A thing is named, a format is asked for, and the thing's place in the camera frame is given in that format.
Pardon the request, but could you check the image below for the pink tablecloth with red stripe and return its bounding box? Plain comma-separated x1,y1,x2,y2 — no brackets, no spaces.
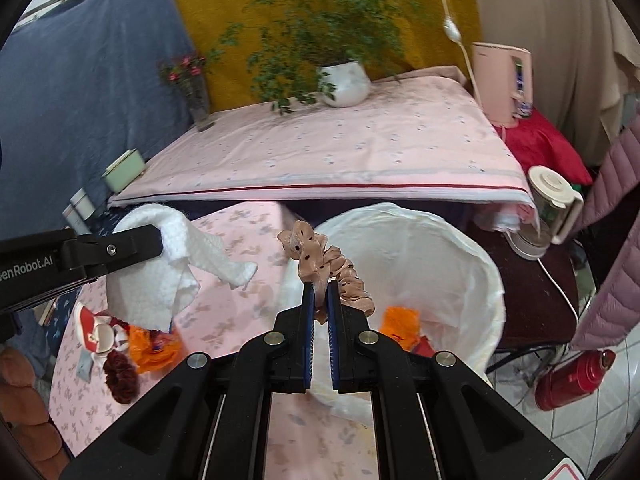
107,65,537,212

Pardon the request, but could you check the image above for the red and white wrapper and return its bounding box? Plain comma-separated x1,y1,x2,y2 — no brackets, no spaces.
75,304,132,361

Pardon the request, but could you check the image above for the white blender cable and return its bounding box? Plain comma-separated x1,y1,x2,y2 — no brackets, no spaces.
537,257,582,322

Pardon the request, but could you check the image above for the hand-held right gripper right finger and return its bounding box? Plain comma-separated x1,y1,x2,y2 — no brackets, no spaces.
326,280,571,480

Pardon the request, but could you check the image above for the dark red hair scrunchie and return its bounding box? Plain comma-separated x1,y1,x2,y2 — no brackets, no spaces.
103,350,140,405

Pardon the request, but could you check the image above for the pink down jacket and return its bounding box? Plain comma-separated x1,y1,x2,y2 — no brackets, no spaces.
570,115,640,352

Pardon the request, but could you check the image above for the bin with white bag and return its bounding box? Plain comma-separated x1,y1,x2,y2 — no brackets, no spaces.
282,202,506,426

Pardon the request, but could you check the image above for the beige dotted hair scrunchie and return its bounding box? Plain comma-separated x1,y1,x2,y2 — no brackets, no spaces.
277,220,376,324

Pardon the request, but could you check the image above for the dark maroon stool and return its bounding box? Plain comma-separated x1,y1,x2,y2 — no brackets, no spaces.
465,225,582,352

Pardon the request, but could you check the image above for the orange snack wrapper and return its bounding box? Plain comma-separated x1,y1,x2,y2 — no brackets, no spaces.
131,325,184,375
377,306,424,352

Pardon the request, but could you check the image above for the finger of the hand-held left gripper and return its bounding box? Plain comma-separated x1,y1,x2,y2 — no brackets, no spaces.
65,224,166,282

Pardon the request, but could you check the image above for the navy patterned cloth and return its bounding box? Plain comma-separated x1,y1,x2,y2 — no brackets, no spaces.
20,210,128,356

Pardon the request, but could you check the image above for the red cloth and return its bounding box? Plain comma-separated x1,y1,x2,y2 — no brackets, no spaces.
492,109,594,187

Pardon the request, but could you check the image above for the glass vase with flowers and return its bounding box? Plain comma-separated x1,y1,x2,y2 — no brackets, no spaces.
159,55,216,133

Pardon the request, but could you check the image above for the green box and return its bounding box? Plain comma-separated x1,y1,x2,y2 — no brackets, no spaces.
102,149,147,194

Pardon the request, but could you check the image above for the white towel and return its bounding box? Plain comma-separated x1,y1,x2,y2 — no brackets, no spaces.
107,204,259,334

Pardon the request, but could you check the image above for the small white box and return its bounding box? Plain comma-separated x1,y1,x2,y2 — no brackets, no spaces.
70,189,97,222
62,206,92,236

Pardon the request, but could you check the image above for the potted green plant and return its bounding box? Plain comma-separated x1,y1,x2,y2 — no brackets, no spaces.
207,0,437,115

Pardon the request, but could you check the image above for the blue hanging cloth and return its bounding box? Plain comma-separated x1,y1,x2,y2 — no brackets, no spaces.
0,0,212,223

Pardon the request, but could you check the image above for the pink electric kettle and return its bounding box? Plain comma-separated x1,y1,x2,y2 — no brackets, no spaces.
472,42,534,129

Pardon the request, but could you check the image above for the white cable with switch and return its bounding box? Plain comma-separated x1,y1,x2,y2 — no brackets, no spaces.
425,0,482,102

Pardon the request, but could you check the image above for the brown cushion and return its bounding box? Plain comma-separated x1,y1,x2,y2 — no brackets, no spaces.
0,347,71,476

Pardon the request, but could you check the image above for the beige curtain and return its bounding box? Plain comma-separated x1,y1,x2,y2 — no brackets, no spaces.
470,0,640,163

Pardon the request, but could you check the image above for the yellow hanging cloth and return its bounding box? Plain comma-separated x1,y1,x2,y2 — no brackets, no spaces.
160,0,484,114

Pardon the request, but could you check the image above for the red thermos flask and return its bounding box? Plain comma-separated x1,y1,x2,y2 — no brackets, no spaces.
534,349,617,412

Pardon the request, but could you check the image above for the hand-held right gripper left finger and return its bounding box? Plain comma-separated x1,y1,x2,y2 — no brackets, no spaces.
60,282,317,480

